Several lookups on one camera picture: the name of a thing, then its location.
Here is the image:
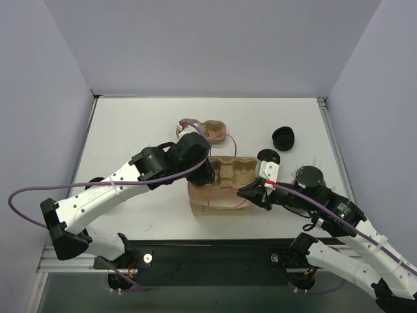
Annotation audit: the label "pink and cream paper bag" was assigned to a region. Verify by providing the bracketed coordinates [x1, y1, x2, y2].
[188, 183, 255, 216]

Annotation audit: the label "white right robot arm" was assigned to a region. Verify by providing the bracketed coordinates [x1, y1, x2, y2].
[237, 161, 416, 312]

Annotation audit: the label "black paper cup with lettering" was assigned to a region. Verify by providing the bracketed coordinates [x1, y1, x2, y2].
[84, 177, 104, 190]

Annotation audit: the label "stack of black cup lids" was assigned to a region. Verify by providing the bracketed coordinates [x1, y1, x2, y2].
[272, 127, 295, 152]

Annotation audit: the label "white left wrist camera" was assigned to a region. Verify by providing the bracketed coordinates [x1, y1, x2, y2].
[176, 121, 204, 139]

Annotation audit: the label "dark cup with EAT print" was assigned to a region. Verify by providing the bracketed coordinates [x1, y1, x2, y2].
[257, 149, 281, 164]

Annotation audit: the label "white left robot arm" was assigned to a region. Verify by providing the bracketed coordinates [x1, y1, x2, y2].
[40, 132, 214, 268]

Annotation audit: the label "aluminium frame rail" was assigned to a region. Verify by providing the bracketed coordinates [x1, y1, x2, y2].
[36, 245, 98, 274]

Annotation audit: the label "grey cup with cable ties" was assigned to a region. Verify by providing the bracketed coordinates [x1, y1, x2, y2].
[290, 155, 337, 191]

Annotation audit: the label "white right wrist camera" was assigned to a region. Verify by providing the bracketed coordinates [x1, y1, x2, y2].
[255, 161, 280, 190]

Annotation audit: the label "brown cardboard cup carrier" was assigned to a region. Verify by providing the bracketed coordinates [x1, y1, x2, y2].
[204, 156, 260, 190]

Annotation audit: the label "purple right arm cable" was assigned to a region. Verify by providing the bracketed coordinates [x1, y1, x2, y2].
[270, 182, 417, 294]

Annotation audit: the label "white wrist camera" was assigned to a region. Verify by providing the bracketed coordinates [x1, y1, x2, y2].
[176, 121, 204, 139]
[255, 161, 280, 190]

